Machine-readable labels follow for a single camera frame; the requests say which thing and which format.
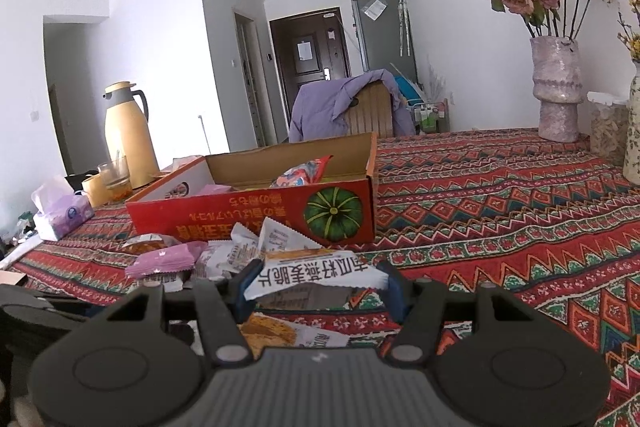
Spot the wooden chair with purple shirt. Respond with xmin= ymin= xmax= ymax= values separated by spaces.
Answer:
xmin=288 ymin=68 xmax=417 ymax=144

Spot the clear plastic jar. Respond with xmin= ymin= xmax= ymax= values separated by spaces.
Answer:
xmin=586 ymin=91 xmax=630 ymax=166

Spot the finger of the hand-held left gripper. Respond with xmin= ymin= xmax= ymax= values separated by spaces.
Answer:
xmin=0 ymin=302 xmax=101 ymax=344
xmin=0 ymin=283 xmax=56 ymax=299

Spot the white mop handle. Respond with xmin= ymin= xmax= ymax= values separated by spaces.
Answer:
xmin=196 ymin=114 xmax=210 ymax=156

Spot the pink textured vase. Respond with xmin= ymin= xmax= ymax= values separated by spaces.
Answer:
xmin=530 ymin=36 xmax=585 ymax=142

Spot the red cardboard box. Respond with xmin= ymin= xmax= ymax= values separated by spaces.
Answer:
xmin=125 ymin=132 xmax=379 ymax=253

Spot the clear drinking glass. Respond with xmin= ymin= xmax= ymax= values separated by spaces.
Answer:
xmin=97 ymin=156 xmax=133 ymax=204

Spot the blue white bag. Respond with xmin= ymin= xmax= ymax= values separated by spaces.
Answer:
xmin=394 ymin=74 xmax=427 ymax=106

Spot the yellow cup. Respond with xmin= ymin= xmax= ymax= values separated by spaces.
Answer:
xmin=81 ymin=174 xmax=108 ymax=209

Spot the grey refrigerator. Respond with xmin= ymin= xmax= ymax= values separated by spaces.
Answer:
xmin=350 ymin=0 xmax=418 ymax=80

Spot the dried flower bunch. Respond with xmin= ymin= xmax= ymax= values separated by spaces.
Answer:
xmin=424 ymin=53 xmax=447 ymax=104

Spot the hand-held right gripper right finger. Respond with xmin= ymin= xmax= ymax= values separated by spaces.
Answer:
xmin=377 ymin=261 xmax=546 ymax=365

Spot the dark brown door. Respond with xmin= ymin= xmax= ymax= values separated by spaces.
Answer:
xmin=269 ymin=9 xmax=353 ymax=128

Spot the yellow thermos jug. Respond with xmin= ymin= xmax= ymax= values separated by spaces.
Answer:
xmin=102 ymin=81 xmax=161 ymax=190

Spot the white folded umbrella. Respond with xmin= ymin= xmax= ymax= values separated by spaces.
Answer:
xmin=395 ymin=0 xmax=412 ymax=56

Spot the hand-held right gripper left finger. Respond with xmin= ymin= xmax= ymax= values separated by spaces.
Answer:
xmin=97 ymin=259 xmax=263 ymax=365

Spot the purple tissue pack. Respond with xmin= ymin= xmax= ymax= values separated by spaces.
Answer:
xmin=31 ymin=175 xmax=96 ymax=242

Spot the small storage rack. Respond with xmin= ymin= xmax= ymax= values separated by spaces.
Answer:
xmin=407 ymin=99 xmax=451 ymax=135

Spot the black bag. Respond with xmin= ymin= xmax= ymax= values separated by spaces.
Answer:
xmin=64 ymin=170 xmax=101 ymax=190

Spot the colourful snack bag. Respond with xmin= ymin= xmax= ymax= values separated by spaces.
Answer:
xmin=270 ymin=155 xmax=334 ymax=188

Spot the orange white snack packet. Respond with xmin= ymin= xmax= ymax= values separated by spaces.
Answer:
xmin=239 ymin=313 xmax=351 ymax=350

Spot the pile of snack packets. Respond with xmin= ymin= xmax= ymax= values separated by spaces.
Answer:
xmin=124 ymin=217 xmax=323 ymax=294

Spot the white interior door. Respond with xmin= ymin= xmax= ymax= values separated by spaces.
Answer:
xmin=234 ymin=12 xmax=268 ymax=148

